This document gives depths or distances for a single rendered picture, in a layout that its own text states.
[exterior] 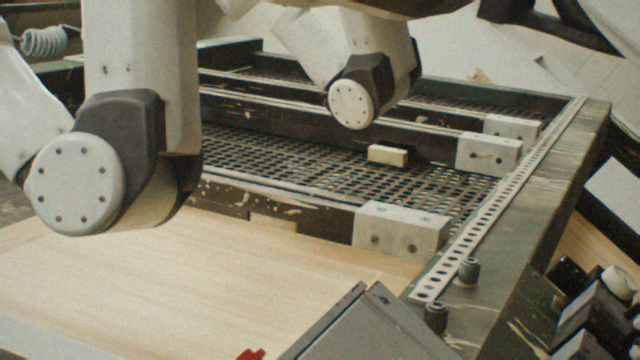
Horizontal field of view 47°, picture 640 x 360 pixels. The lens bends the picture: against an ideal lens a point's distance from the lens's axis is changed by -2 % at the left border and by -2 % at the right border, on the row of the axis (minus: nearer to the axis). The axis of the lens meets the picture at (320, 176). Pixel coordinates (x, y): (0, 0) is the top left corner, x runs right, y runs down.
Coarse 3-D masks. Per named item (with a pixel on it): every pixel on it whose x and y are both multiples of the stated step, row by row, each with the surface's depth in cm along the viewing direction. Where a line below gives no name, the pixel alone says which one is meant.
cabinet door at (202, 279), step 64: (0, 256) 95; (64, 256) 97; (128, 256) 99; (192, 256) 100; (256, 256) 102; (320, 256) 103; (384, 256) 104; (64, 320) 80; (128, 320) 82; (192, 320) 83; (256, 320) 85
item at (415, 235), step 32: (224, 192) 115; (256, 192) 112; (288, 192) 112; (320, 192) 113; (320, 224) 109; (352, 224) 106; (384, 224) 104; (416, 224) 102; (448, 224) 105; (416, 256) 103
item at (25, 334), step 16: (0, 320) 75; (16, 320) 75; (0, 336) 72; (16, 336) 73; (32, 336) 73; (48, 336) 73; (64, 336) 73; (0, 352) 71; (16, 352) 70; (32, 352) 70; (48, 352) 70; (64, 352) 70; (80, 352) 71; (96, 352) 71
